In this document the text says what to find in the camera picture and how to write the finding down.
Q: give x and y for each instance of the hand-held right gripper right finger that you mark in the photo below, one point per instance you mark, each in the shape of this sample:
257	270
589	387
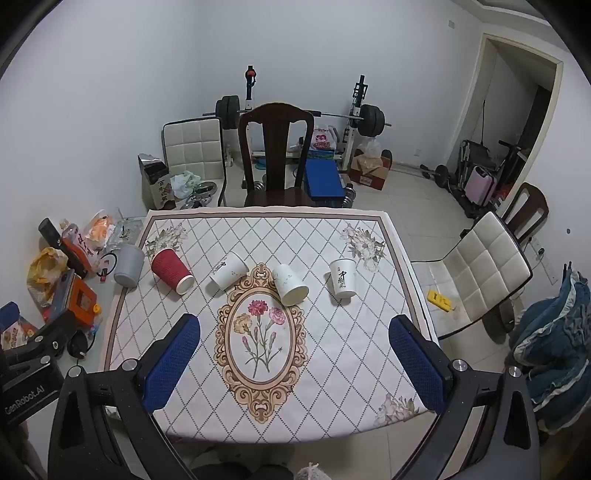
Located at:
418	364

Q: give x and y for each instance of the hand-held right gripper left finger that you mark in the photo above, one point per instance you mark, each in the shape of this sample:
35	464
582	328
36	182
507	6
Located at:
171	362

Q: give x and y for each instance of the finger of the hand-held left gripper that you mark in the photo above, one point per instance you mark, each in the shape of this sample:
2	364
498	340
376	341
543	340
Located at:
51	334

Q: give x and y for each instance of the red ribbed paper cup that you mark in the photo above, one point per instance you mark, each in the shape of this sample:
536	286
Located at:
170	270

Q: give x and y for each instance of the white cup with black mark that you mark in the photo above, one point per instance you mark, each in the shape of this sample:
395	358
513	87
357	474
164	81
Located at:
229	271

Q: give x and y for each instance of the white cup with dark print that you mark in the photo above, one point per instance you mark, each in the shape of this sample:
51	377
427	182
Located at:
342	282

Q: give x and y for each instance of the white speckled paper cup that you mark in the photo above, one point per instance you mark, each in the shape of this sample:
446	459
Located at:
288	282

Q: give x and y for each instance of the grey plastic cup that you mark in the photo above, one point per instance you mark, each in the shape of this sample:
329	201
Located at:
129	267

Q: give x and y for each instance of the black headphones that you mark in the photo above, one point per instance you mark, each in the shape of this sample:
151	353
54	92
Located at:
78	344

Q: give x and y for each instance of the printed snack packet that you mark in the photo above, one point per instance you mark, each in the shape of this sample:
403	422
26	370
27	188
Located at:
14	334

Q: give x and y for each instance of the orange box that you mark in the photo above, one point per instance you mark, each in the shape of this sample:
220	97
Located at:
78	300

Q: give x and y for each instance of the yellow plastic bag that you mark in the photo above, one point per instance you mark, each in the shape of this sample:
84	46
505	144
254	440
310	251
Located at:
44	272

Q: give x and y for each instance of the yellow small object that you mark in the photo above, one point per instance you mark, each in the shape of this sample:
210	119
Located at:
439	300

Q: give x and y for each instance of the red printed package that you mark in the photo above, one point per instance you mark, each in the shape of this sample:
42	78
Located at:
85	251

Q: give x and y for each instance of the floral diamond pattern tablecloth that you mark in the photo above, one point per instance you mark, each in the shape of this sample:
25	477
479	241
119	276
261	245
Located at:
323	350

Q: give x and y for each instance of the black rectangular bar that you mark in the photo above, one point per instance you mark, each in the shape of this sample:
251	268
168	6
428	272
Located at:
55	235

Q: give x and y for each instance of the orange snack bag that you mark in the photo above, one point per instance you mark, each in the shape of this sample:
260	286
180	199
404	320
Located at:
99	228

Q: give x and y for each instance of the white padded chair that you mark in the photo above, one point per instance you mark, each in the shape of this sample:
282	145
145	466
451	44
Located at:
191	147
485	263

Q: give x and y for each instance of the clear plastic container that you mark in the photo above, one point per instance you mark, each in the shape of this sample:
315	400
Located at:
125	230

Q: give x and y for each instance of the blue denim clothing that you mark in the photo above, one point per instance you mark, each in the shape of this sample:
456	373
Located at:
554	332

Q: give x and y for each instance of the metal bowl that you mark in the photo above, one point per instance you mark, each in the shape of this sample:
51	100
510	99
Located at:
197	201
206	187

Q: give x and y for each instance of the black carton box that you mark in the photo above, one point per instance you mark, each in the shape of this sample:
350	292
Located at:
154	184

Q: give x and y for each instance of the green white cloth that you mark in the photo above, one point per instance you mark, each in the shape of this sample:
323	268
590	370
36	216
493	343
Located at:
184	182

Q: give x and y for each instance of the grey dumbbell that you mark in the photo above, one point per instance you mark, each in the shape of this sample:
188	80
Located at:
349	196

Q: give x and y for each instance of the pink suitcase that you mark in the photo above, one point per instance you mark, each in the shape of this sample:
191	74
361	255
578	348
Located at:
480	187

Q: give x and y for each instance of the black floor dumbbell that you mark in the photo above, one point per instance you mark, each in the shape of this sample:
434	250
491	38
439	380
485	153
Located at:
441	175

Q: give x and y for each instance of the dark wooden chair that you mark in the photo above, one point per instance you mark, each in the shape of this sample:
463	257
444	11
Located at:
276	152
531	203

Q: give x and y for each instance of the brown cardboard box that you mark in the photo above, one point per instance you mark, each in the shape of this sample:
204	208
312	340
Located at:
369	173

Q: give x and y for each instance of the blue weight bench pad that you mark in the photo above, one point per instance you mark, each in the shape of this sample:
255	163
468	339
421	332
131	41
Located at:
323	180

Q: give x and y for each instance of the black folded cart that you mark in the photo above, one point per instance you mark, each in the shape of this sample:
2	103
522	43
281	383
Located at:
471	157

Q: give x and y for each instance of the clear plastic bag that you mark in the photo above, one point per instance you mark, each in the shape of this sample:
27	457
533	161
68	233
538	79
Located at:
371	147

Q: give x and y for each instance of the pink plastic bag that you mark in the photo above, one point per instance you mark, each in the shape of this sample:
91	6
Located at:
322	140

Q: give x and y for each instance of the black barbell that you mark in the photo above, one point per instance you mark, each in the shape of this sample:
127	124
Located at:
371	121

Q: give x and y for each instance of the white squat rack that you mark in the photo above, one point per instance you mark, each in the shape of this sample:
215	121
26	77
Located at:
358	106

